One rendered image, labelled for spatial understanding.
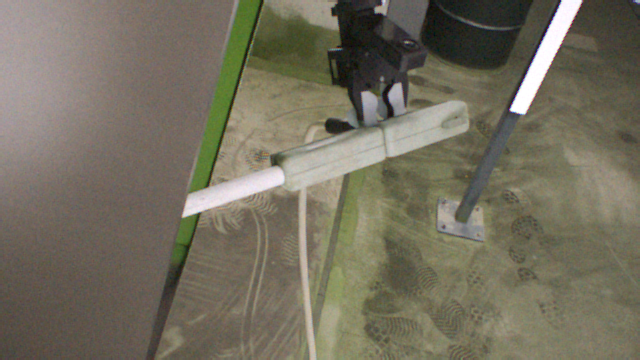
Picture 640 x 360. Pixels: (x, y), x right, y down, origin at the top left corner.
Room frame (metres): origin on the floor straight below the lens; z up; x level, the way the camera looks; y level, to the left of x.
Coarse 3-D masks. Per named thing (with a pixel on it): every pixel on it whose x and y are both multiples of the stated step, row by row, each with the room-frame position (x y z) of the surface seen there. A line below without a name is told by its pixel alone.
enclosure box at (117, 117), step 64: (0, 0) 0.23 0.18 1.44; (64, 0) 0.23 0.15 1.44; (128, 0) 0.24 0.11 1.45; (192, 0) 0.24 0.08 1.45; (256, 0) 0.83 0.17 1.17; (0, 64) 0.23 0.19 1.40; (64, 64) 0.23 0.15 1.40; (128, 64) 0.24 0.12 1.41; (192, 64) 0.24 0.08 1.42; (0, 128) 0.23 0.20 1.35; (64, 128) 0.23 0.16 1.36; (128, 128) 0.24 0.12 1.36; (192, 128) 0.24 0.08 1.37; (0, 192) 0.23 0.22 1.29; (64, 192) 0.23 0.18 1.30; (128, 192) 0.24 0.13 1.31; (192, 192) 0.83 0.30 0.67; (0, 256) 0.23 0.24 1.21; (64, 256) 0.23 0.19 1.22; (128, 256) 0.24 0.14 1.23; (0, 320) 0.23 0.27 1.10; (64, 320) 0.23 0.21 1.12; (128, 320) 0.24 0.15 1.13
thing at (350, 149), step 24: (336, 120) 0.70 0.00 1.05; (384, 120) 0.64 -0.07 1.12; (408, 120) 0.60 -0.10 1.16; (432, 120) 0.62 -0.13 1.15; (456, 120) 0.63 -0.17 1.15; (312, 144) 0.52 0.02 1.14; (336, 144) 0.52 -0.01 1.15; (360, 144) 0.54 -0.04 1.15; (384, 144) 0.56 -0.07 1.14; (408, 144) 0.58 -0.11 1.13; (288, 168) 0.47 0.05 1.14; (312, 168) 0.49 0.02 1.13; (336, 168) 0.50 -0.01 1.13; (360, 168) 0.53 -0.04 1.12; (216, 192) 0.42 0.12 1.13; (240, 192) 0.43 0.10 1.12
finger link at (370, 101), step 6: (366, 96) 0.62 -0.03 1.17; (372, 96) 0.63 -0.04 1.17; (366, 102) 0.62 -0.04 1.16; (372, 102) 0.62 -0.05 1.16; (354, 108) 0.64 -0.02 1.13; (366, 108) 0.61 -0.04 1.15; (372, 108) 0.62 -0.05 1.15; (348, 114) 0.64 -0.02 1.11; (354, 114) 0.63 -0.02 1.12; (366, 114) 0.61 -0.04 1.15; (372, 114) 0.61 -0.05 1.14; (348, 120) 0.64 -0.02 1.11; (354, 120) 0.63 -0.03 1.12; (366, 120) 0.60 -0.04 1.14; (372, 120) 0.61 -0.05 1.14; (354, 126) 0.63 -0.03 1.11; (360, 126) 0.61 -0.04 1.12; (366, 126) 0.60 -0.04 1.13
